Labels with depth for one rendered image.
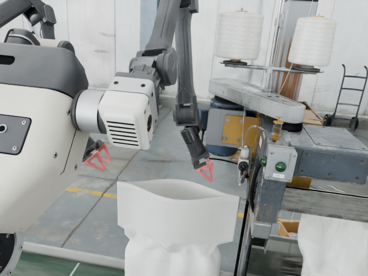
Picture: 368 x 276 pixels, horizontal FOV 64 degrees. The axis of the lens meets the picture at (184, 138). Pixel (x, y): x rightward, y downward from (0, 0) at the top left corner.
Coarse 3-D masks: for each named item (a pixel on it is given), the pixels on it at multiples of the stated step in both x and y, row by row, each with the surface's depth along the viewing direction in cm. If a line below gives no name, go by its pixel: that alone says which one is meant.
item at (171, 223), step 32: (128, 192) 115; (160, 192) 120; (192, 192) 119; (128, 224) 120; (160, 224) 111; (192, 224) 110; (224, 224) 114; (128, 256) 118; (160, 256) 115; (192, 256) 114
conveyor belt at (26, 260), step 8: (24, 256) 163; (32, 256) 164; (40, 256) 164; (16, 264) 158; (24, 264) 158; (32, 264) 158; (40, 264) 159; (48, 264) 159; (56, 264) 159; (64, 264) 160; (72, 264) 160; (80, 264) 161; (88, 264) 161; (16, 272) 153; (24, 272) 153; (32, 272) 154; (40, 272) 154; (48, 272) 154; (56, 272) 155; (64, 272) 155; (72, 272) 155; (80, 272) 156; (88, 272) 156; (96, 272) 157; (104, 272) 157; (112, 272) 157; (120, 272) 158
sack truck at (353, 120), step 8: (344, 72) 525; (344, 88) 535; (352, 88) 534; (336, 104) 543; (344, 104) 545; (352, 104) 542; (328, 120) 557; (352, 120) 549; (344, 128) 553; (352, 128) 552
